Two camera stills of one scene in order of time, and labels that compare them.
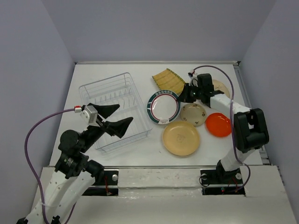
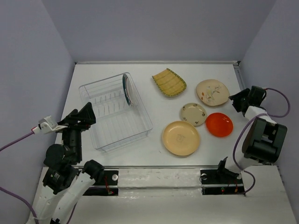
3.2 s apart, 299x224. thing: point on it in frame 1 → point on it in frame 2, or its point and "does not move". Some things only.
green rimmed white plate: (163, 107) → (126, 89)
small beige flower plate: (193, 113) does not move
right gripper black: (184, 96) → (236, 97)
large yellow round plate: (181, 138) does not move
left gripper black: (119, 127) → (87, 114)
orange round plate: (217, 125) does not move
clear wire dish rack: (119, 90) does not move
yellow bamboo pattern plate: (167, 80) does not move
